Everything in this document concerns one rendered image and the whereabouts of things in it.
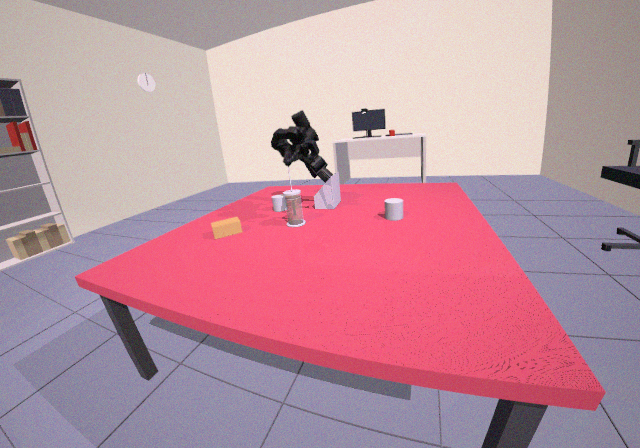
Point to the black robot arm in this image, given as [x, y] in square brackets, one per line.
[315, 164]

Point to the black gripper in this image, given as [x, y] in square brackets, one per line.
[299, 149]

